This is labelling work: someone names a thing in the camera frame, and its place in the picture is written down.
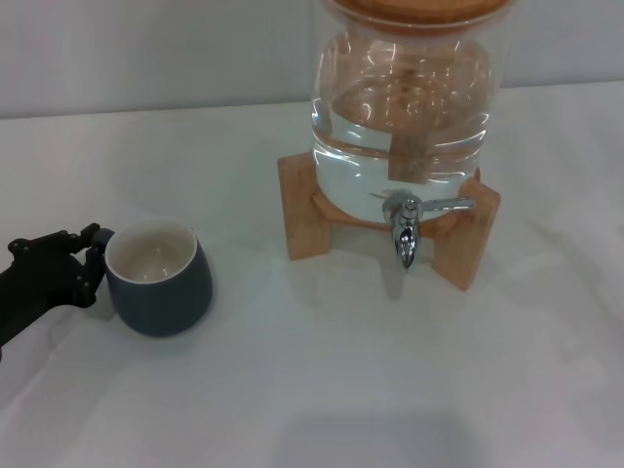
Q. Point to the chrome faucet with lever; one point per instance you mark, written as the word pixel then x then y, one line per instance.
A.
pixel 406 239

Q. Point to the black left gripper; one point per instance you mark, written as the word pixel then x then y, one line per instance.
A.
pixel 34 287

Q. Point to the clear glass water dispenser jar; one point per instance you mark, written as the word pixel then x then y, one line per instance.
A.
pixel 351 146

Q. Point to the wooden dispenser stand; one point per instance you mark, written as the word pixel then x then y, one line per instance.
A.
pixel 300 205

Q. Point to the dark mug with white interior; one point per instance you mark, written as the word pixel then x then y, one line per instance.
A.
pixel 166 302

